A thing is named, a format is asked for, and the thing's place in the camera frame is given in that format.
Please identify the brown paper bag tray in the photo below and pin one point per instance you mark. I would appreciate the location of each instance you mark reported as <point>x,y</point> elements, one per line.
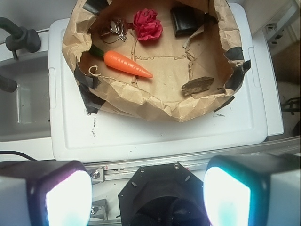
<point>213,50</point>

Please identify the orange plastic carrot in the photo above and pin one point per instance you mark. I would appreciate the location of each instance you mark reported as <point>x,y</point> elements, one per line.
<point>120,62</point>

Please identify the white plastic bin lid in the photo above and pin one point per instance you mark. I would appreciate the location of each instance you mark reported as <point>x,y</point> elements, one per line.
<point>78,135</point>

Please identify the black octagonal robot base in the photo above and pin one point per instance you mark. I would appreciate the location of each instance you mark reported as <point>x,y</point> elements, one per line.
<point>163,195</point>

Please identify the translucent plastic bin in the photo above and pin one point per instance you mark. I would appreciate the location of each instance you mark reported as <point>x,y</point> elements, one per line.
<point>24,114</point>

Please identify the metal corner bracket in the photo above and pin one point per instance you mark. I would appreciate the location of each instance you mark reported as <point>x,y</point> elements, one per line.
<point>100,210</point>

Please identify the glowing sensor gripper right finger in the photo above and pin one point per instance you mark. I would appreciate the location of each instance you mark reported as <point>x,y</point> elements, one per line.
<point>253,190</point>

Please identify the brown wood chip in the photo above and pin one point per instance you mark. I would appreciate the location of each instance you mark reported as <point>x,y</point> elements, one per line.
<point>197,85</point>

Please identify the black leather wallet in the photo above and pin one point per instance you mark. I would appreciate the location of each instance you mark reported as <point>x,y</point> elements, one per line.
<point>183,20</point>

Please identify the red crumpled paper flower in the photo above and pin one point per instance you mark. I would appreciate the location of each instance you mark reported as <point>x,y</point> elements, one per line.
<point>146,25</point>

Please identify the aluminium extrusion rail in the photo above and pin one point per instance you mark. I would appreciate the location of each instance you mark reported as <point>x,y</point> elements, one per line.
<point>194,161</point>

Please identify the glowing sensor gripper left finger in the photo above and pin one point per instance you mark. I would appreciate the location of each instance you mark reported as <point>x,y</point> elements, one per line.
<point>44,193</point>

